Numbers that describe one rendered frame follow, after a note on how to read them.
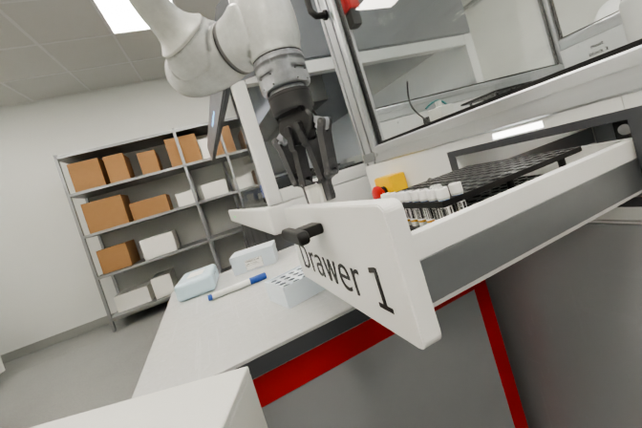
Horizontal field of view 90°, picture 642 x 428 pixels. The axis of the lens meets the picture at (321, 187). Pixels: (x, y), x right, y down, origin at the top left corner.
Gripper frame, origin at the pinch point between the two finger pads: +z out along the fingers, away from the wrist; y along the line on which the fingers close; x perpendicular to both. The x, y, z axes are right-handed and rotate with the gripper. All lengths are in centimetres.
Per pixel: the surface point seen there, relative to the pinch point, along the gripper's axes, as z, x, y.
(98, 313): 75, 51, -441
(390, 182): 1.8, 23.5, 1.2
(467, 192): 1.4, -9.3, 27.1
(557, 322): 28.7, 14.0, 27.5
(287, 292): 12.5, -9.2, -5.5
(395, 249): 1.8, -23.5, 25.8
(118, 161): -86, 96, -356
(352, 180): 1, 62, -36
